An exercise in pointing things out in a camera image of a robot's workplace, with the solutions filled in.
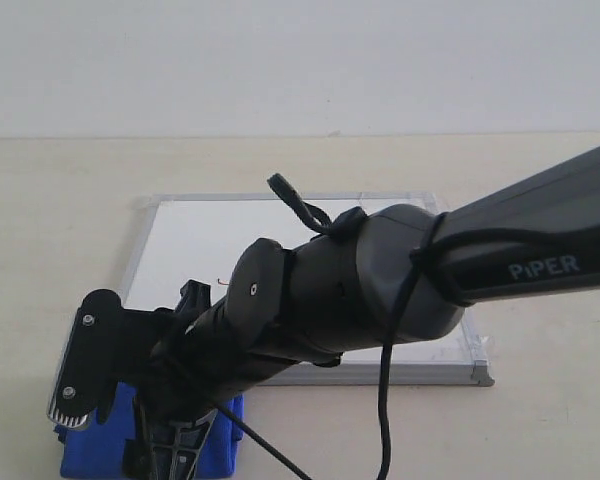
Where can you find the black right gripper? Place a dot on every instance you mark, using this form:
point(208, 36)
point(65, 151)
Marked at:
point(194, 357)

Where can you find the blue cloth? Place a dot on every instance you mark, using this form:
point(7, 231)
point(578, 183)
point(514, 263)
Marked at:
point(97, 451)

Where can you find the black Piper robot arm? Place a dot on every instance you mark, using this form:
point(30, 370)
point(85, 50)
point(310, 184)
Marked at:
point(400, 275)

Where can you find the white board with aluminium frame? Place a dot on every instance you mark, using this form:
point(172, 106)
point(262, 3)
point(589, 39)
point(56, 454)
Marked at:
point(201, 236)

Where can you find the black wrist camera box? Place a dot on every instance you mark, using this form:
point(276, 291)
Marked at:
point(85, 383)

